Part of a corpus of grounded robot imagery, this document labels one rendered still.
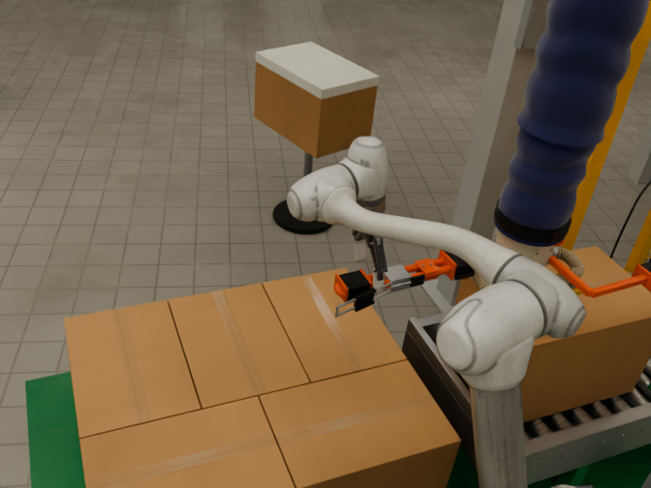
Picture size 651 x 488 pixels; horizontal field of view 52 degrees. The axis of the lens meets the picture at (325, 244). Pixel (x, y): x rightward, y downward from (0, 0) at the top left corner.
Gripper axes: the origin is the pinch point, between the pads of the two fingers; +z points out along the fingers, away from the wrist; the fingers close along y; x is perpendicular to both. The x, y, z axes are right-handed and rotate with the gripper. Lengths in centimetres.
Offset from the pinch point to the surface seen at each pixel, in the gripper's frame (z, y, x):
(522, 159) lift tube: -24, 2, -48
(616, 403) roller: 80, -15, -92
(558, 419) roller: 76, -16, -65
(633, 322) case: 39, -15, -88
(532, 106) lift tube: -40, 1, -48
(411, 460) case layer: 71, -16, -8
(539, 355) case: 39, -16, -51
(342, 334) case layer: 66, 44, -6
